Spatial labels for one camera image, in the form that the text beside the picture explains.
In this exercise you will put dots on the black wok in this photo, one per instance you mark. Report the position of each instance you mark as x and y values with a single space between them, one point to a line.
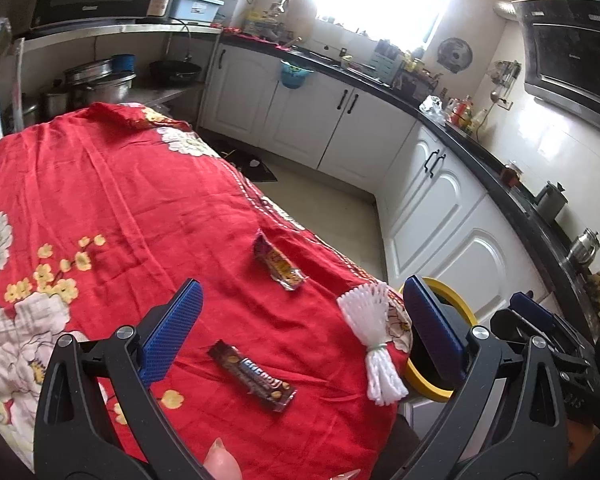
175 72

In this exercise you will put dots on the brown chocolate bar wrapper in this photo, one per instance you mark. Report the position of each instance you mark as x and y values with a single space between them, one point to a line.
252 375

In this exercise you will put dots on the blue round container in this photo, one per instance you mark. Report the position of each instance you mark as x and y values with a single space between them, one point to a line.
124 62

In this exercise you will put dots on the group of condiment bottles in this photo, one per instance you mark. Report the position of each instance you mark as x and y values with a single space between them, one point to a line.
465 112

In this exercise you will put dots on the grey metal pitcher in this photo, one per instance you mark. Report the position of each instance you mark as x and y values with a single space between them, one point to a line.
550 202

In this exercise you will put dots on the pile of ginger roots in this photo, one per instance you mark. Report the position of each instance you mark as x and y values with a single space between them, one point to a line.
598 295

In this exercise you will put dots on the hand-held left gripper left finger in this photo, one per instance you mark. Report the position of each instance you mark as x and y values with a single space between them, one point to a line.
175 330

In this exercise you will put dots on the black range hood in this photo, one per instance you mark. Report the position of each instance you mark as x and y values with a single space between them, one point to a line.
575 55

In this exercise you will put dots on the stacked stainless steel pots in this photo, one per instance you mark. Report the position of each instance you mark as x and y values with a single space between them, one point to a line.
102 87

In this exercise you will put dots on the white cloth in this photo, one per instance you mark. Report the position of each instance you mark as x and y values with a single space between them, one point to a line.
375 330

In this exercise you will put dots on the blue hanging basket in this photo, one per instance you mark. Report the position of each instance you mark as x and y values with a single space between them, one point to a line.
296 76

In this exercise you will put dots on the shiny steel teapot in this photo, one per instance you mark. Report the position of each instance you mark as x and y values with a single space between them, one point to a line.
583 247

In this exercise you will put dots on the black kitchen countertop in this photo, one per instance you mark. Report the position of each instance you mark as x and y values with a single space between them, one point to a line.
480 152

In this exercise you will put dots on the gold snack packet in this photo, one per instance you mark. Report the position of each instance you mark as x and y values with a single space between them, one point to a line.
280 267

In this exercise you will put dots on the small steel pot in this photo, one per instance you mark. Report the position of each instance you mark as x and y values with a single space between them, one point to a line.
55 102

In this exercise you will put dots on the blue plastic box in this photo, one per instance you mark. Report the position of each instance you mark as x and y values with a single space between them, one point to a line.
197 5

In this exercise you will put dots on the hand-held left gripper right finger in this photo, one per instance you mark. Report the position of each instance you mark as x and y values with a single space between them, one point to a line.
437 330

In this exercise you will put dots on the metal kitchen shelf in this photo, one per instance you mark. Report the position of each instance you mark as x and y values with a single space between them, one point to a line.
120 30

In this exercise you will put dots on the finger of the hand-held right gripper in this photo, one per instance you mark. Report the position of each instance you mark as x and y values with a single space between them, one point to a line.
507 322
530 307

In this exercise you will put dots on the person's left hand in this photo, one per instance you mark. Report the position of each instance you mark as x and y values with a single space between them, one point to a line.
222 462

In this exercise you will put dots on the pale cutting board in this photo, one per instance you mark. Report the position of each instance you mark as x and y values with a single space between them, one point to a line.
300 10

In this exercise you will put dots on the clear plastic bag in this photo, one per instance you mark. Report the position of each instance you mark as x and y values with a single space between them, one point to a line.
432 107

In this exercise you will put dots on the teal countertop organizer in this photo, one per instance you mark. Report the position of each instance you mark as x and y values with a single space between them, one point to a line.
386 57

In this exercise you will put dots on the wall utensil rack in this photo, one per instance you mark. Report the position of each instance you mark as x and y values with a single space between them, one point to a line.
505 77

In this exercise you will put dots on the red floral tablecloth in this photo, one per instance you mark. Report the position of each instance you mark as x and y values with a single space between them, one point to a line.
130 200

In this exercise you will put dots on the dark floor mat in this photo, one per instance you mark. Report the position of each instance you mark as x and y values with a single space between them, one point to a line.
252 165

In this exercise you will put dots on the small red jar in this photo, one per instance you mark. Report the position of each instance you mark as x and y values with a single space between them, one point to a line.
512 174

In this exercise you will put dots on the silver exhaust duct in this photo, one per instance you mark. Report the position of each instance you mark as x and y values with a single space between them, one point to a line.
505 10

